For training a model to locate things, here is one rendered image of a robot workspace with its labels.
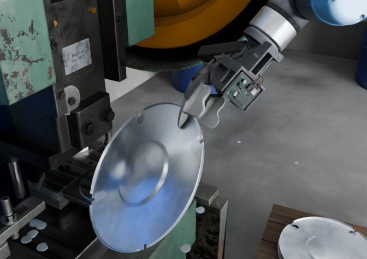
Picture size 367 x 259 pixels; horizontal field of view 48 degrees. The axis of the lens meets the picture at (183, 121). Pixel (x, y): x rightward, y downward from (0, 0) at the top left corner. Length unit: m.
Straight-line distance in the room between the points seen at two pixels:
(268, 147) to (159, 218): 1.85
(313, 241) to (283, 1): 0.86
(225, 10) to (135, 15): 0.23
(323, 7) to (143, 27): 0.40
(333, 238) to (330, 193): 0.84
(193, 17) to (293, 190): 1.38
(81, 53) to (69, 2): 0.10
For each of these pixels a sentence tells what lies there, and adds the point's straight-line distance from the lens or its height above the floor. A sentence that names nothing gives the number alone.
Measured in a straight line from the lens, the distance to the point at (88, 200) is 0.88.
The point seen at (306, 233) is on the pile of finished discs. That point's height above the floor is 0.38.
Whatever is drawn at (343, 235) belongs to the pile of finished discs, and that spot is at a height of 0.38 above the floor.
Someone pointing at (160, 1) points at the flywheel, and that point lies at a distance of 1.10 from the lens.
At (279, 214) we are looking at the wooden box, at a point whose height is 0.35.
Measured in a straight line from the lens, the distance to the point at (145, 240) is 0.72.
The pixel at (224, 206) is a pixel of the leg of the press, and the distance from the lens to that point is 1.10.
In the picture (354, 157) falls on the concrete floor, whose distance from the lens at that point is 2.57.
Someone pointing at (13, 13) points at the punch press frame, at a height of 1.18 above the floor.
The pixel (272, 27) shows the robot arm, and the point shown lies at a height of 1.14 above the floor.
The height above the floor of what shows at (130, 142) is 0.89.
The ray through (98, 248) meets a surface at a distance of 0.92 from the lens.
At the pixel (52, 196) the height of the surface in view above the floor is 0.76.
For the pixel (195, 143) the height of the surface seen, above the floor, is 0.96.
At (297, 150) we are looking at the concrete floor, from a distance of 2.52.
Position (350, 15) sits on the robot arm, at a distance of 0.63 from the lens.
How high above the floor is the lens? 1.33
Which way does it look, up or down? 29 degrees down
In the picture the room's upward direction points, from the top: straight up
